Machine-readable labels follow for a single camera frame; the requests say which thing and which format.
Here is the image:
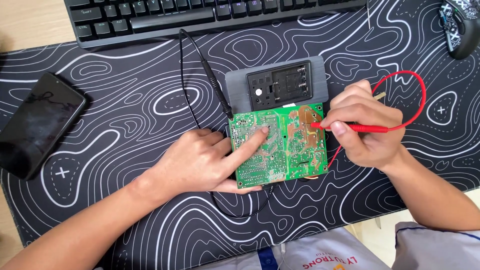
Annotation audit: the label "white garment with blue piping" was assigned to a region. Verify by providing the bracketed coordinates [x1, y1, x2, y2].
[391, 221, 480, 270]

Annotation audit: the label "black keyboard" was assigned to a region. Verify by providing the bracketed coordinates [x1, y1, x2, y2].
[64, 0, 371, 50]

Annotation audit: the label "black smartphone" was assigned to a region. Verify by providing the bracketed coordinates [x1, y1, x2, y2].
[0, 72, 89, 181]

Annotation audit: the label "person's left hand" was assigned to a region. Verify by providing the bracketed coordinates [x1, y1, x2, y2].
[153, 125, 271, 200]

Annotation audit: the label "red test probe with cable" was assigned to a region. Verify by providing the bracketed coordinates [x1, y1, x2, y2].
[310, 70, 427, 172]

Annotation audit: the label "person's right hand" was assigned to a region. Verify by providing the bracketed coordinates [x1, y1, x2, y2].
[320, 79, 409, 174]

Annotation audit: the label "white printed shirt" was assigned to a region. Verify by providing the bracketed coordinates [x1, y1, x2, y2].
[195, 225, 391, 270]

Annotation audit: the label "black patterned computer mouse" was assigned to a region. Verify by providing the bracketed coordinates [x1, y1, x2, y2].
[439, 0, 480, 61]

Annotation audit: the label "green circuit board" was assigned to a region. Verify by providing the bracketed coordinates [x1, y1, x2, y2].
[228, 103, 330, 190]

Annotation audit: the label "grey device with battery bay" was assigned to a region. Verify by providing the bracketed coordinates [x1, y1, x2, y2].
[224, 56, 330, 114]

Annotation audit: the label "black test probe with cable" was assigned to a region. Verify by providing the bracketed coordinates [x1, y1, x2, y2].
[178, 28, 275, 220]

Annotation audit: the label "black desk mat white lines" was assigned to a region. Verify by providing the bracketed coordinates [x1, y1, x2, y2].
[0, 0, 480, 270]

